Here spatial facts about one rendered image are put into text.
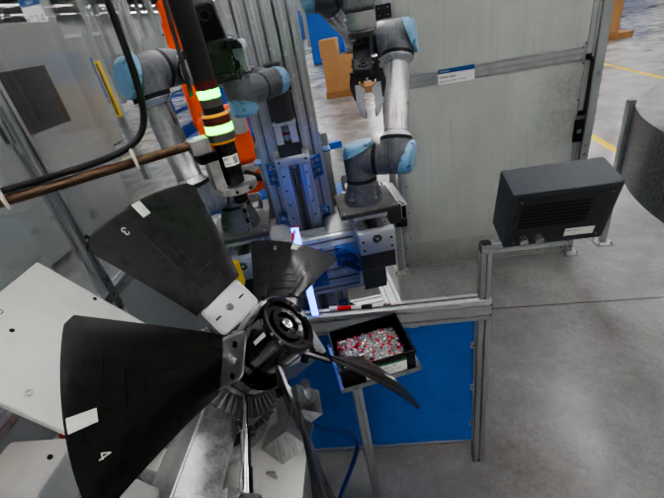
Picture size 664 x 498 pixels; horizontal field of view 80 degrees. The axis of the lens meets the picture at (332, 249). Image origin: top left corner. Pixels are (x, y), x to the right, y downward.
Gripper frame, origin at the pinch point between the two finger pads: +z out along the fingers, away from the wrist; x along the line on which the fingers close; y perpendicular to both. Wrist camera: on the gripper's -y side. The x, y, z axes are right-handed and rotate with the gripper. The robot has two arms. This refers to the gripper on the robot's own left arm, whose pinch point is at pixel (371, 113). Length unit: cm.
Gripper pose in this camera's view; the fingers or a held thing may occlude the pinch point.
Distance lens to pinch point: 116.0
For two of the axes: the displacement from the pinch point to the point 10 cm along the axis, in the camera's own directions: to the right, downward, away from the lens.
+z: 1.6, 8.5, 5.0
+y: 0.4, -5.2, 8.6
